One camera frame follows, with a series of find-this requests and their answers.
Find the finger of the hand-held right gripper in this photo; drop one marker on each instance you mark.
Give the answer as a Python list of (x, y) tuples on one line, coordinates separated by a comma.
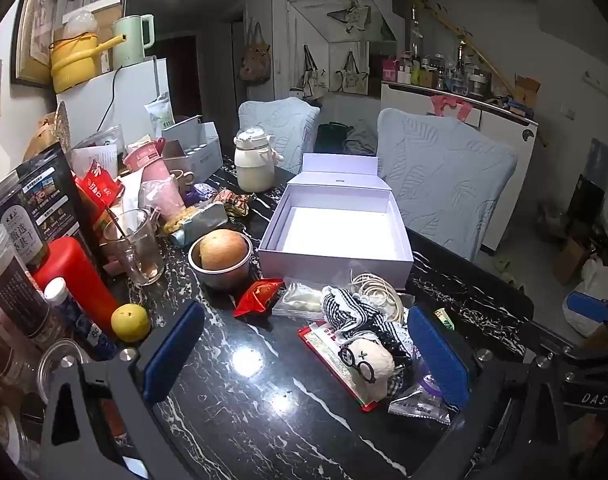
[(589, 307), (596, 354)]

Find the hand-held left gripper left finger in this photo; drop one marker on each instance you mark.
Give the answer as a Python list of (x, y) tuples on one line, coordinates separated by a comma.
[(174, 350)]

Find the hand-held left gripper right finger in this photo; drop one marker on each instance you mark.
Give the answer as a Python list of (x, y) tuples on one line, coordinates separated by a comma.
[(439, 360)]

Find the small green packet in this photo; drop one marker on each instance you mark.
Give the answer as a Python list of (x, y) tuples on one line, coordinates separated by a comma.
[(444, 319)]

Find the silver purple foil packet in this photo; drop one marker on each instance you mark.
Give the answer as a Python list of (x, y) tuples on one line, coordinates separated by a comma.
[(419, 402)]

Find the knit doll with glasses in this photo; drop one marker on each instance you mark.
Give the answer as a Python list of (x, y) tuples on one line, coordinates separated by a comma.
[(369, 365)]

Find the small red snack packet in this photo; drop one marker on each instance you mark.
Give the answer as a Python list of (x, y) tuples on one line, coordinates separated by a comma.
[(256, 297)]

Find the red and white packet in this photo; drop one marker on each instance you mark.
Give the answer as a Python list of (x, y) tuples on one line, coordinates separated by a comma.
[(324, 350)]

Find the clear packet white contents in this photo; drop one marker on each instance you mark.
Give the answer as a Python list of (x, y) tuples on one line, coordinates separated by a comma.
[(299, 300)]

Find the lavender gift box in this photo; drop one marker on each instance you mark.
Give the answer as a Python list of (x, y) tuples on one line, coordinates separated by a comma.
[(334, 230)]

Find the brown shoulder bag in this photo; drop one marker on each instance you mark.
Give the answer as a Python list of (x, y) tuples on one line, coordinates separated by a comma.
[(255, 60)]

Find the white plastic bag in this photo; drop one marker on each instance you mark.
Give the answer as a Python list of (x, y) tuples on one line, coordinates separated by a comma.
[(589, 280)]

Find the plain brown cardboard box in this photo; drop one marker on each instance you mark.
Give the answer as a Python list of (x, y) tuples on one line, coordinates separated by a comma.
[(571, 260)]

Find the yellow citrus fruit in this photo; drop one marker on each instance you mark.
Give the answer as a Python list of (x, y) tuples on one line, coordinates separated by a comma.
[(130, 322)]

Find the steel bowl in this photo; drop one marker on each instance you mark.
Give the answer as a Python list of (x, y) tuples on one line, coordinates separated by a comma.
[(224, 275)]

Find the small blue bottle white cap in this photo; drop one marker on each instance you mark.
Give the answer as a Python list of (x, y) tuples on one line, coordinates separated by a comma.
[(79, 320)]

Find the black case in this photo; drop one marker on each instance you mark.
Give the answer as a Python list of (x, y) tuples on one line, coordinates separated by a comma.
[(586, 200)]

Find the glass mug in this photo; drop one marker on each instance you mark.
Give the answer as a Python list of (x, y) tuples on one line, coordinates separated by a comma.
[(134, 250)]

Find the round brown fruit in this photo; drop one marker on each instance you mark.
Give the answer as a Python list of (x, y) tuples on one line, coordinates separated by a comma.
[(224, 250)]

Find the empty glass jar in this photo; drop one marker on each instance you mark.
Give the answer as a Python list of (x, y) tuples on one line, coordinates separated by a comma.
[(59, 365)]

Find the red plastic bottle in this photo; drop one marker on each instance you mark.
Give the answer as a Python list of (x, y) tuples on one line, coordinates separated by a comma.
[(69, 270)]

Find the silver blue foil packet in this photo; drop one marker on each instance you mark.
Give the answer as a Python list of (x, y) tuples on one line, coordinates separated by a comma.
[(204, 220)]

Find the blue poster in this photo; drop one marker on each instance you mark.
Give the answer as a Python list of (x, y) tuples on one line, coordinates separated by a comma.
[(600, 157)]

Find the pink clear plastic bag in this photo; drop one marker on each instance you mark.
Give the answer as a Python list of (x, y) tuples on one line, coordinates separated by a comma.
[(159, 200)]

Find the purple wrapper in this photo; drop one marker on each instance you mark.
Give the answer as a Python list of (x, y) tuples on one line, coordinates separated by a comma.
[(204, 194)]

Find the colourful candy packet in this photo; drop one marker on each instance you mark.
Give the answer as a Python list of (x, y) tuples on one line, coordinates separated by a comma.
[(234, 202)]

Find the brown mug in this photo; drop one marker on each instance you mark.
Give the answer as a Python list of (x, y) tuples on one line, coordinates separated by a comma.
[(181, 182)]

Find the clear jar dark contents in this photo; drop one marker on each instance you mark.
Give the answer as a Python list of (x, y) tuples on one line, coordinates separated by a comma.
[(14, 290)]

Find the large red snack bag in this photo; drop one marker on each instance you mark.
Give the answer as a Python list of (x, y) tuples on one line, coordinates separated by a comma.
[(96, 185)]

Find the brown bottle pale label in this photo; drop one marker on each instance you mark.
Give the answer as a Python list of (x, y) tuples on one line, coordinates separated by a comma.
[(26, 240)]

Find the light blue covered chair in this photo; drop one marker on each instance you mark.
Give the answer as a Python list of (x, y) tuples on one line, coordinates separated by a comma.
[(279, 120), (444, 175)]

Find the pink tumbler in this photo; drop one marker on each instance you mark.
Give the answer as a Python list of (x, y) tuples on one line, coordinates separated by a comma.
[(154, 165)]

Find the white box of small bottles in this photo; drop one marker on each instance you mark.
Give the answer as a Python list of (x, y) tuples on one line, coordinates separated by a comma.
[(199, 155)]

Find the cream ceramic teapot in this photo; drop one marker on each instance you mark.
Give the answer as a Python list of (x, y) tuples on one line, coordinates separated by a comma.
[(254, 165)]

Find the white cabinet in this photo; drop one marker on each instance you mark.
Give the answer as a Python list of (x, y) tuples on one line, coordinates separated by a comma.
[(504, 120)]

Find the black printed bag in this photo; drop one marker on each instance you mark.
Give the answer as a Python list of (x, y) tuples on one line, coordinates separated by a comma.
[(49, 185)]

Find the white paper sheet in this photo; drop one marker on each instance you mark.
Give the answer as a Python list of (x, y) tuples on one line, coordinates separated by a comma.
[(96, 157)]

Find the small open cardboard box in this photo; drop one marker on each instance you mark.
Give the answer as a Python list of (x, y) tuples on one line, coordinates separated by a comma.
[(526, 91)]

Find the green and white pouch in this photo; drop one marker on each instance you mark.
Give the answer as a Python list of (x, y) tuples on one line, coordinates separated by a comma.
[(158, 115)]

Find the pink cloth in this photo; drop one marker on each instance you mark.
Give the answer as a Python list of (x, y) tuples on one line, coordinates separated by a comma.
[(451, 105)]

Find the dark green bag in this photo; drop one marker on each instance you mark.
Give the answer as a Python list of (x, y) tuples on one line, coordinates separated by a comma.
[(334, 135)]

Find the woven round fan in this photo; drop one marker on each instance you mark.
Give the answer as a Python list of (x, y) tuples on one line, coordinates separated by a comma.
[(49, 135)]

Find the white fridge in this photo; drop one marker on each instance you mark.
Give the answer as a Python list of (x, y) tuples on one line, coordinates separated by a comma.
[(129, 95)]

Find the row of bottles and jars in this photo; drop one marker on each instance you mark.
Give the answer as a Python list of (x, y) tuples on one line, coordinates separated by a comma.
[(434, 72)]

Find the printed tote bag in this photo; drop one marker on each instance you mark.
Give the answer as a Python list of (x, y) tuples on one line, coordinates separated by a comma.
[(351, 77)]

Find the bamboo pole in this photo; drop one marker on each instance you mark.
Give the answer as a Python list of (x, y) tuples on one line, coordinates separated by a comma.
[(464, 35)]

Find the yellow pot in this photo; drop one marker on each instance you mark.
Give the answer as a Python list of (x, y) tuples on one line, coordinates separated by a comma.
[(76, 65)]

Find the white tote bag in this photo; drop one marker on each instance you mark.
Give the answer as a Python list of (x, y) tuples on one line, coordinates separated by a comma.
[(314, 77)]

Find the green electric kettle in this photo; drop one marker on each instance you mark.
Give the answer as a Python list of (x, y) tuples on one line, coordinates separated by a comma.
[(131, 40)]

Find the brown cardboard box white lid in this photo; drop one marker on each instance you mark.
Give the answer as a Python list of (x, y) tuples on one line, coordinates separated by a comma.
[(106, 20)]

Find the framed picture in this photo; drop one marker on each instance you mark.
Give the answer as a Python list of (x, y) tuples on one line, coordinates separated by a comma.
[(39, 30)]

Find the wall hook rail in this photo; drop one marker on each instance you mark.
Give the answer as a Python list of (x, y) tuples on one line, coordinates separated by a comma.
[(604, 85)]

